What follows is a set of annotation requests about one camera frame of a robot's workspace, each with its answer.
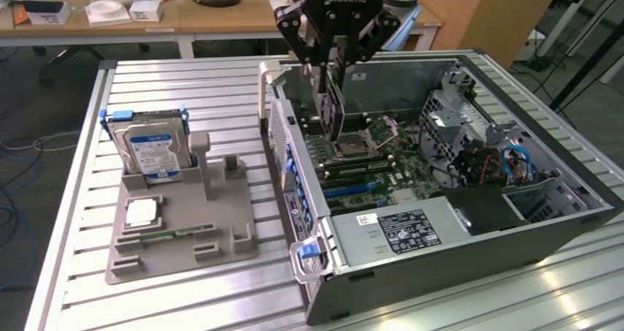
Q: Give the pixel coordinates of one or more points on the black office chair base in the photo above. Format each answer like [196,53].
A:
[73,53]

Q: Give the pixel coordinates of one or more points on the wooden desk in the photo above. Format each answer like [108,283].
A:
[218,17]

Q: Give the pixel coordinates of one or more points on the CPU socket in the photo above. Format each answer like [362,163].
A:
[356,148]

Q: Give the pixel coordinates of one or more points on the RAM stick with white label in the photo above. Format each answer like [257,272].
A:
[356,169]

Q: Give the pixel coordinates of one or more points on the metal socket cover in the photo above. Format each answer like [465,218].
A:
[385,132]

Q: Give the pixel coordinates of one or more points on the green motherboard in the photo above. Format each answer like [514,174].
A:
[404,170]

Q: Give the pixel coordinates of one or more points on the white labelled box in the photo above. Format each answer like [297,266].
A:
[145,11]

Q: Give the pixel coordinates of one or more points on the hard disk in blue caddy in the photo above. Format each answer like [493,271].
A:
[145,152]

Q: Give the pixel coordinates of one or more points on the grey parts rack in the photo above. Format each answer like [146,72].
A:
[180,214]

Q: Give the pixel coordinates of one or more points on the orange card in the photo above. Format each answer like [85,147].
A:
[18,17]

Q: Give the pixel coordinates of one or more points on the white low cabinet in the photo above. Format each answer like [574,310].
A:
[528,48]

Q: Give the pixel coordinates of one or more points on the black plastic air duct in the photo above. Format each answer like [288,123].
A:
[486,210]

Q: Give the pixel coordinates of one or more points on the light blue plastic object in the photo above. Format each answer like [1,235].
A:
[409,20]

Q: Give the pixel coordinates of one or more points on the blue case latch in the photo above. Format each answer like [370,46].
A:
[306,251]

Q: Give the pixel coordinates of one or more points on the silver CPU chip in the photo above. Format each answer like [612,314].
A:
[141,212]

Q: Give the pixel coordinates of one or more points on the white box with black lid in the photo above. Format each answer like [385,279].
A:
[48,17]

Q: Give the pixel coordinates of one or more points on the open black PC case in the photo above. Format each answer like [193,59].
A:
[438,272]

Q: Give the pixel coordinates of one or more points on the green RAM stick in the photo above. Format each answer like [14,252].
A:
[165,235]

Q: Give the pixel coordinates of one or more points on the white square dish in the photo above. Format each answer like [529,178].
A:
[106,15]

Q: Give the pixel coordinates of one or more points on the blue expansion slot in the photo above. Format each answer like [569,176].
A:
[350,191]

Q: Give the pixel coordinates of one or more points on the grey disk bay bracket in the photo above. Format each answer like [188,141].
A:
[550,196]

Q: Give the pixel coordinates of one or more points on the wooden cabinet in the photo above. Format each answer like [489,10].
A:
[486,17]

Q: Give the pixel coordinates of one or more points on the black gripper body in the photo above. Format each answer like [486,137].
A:
[341,6]

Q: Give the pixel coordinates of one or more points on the black graphics card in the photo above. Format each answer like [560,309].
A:
[333,119]

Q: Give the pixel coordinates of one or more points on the grey power supply unit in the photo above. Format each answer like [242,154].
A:
[414,232]

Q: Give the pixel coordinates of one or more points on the perforated metal disk bay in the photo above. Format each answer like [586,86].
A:
[441,119]

